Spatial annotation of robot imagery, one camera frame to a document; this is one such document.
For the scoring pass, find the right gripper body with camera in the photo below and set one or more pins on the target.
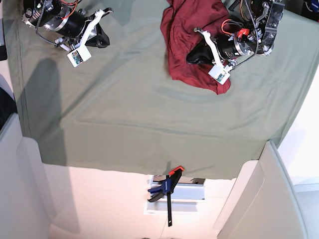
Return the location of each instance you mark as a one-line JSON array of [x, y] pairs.
[[77, 31]]

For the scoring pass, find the left gripper body with camera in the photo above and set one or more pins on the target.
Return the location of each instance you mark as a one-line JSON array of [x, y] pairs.
[[226, 49]]

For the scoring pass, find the red long-sleeve T-shirt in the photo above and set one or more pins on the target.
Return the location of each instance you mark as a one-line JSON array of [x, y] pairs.
[[177, 26]]

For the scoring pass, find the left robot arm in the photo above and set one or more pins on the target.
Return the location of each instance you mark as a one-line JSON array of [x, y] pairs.
[[265, 16]]

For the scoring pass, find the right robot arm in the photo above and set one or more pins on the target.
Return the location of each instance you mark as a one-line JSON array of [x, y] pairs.
[[29, 5]]

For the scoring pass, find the green table cloth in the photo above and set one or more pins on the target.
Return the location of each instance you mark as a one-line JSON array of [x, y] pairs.
[[122, 110]]

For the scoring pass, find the blue black bar clamp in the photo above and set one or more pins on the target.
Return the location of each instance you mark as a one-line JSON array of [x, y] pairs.
[[166, 188]]

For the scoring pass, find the aluminium profile under table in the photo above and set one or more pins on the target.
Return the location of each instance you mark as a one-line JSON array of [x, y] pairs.
[[188, 196]]

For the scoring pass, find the white panel right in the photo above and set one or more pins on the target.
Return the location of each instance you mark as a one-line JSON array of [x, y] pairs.
[[265, 204]]

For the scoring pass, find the white panel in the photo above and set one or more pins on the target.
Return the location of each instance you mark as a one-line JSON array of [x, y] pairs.
[[265, 204], [26, 205]]

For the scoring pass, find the white panel left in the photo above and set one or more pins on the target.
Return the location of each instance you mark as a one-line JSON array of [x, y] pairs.
[[26, 205]]

